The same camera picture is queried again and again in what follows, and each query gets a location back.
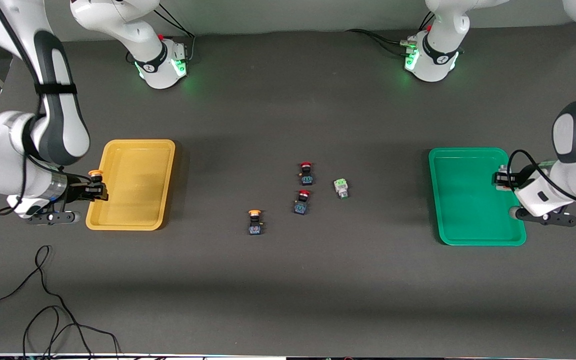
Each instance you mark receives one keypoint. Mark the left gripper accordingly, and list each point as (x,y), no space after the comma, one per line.
(511,179)

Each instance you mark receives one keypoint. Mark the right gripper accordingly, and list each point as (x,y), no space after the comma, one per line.
(77,191)

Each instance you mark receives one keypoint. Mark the white switch with orange block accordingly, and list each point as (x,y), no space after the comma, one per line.
(503,188)

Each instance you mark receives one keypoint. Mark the yellow push button switch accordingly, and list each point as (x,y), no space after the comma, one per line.
(255,229)
(96,174)

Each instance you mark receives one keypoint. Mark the white switch with green block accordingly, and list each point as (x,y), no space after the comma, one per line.
(340,186)

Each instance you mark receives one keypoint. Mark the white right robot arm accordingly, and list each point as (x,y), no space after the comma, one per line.
(63,115)

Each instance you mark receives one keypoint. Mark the green plastic tray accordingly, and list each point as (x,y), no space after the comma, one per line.
(468,200)

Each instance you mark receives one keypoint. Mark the yellow plastic tray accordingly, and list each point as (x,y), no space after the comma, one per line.
(130,185)

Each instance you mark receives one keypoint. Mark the dark grey table mat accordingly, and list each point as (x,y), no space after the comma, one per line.
(288,290)

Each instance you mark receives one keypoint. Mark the red push button switch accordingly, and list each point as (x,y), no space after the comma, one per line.
(307,178)
(301,206)

